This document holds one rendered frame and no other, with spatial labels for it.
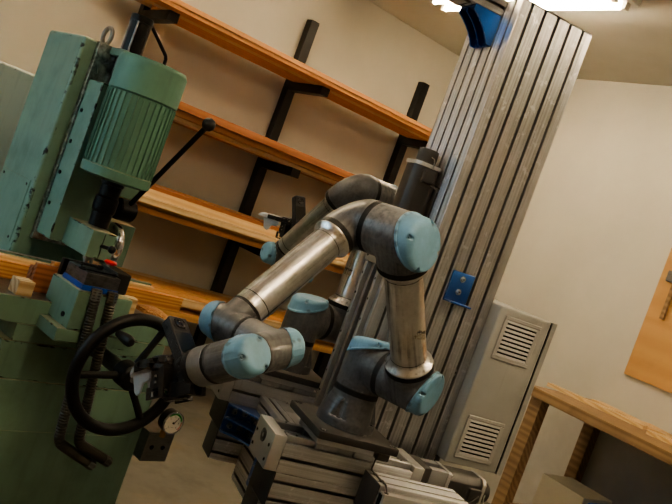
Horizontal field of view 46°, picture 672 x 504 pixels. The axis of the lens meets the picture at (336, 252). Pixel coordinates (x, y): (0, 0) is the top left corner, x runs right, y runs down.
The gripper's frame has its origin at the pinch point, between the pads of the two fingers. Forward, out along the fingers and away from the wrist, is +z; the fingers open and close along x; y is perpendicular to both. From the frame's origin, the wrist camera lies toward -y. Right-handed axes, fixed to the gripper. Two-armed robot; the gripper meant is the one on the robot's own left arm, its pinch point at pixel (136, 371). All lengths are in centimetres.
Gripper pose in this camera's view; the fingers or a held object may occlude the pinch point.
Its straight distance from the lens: 164.9
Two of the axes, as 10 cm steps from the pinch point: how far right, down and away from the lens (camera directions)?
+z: -7.5, 2.4, 6.2
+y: 0.3, 9.4, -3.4
